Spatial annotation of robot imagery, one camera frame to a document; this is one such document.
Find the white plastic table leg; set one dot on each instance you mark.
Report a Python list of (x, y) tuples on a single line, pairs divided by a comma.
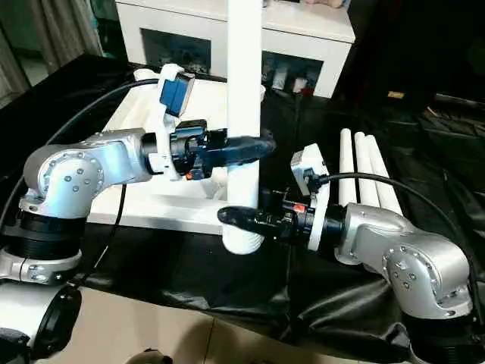
[(382, 178), (244, 57), (365, 170), (348, 167)]

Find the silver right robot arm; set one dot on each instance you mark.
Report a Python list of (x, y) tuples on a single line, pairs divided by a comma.
[(417, 265)]

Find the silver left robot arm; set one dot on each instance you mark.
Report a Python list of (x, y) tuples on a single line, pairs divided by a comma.
[(76, 170)]

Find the white plastic table top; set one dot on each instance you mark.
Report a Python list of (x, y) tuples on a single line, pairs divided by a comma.
[(151, 204)]

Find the black plastic mat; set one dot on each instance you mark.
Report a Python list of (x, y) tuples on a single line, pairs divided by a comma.
[(227, 284)]

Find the clear plastic container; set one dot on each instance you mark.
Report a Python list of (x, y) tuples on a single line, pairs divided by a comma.
[(279, 79)]

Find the small white cup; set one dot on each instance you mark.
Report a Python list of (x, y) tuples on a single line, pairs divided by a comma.
[(300, 85)]

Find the white cabinet with glass doors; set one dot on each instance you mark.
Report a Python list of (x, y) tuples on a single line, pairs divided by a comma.
[(303, 30)]

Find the small yellow label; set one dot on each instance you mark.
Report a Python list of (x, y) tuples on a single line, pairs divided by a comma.
[(396, 94)]

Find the grey curtain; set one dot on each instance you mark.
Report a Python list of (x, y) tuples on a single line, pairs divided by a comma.
[(64, 34)]

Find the dark cabinet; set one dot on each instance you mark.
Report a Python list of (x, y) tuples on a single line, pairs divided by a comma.
[(417, 45)]

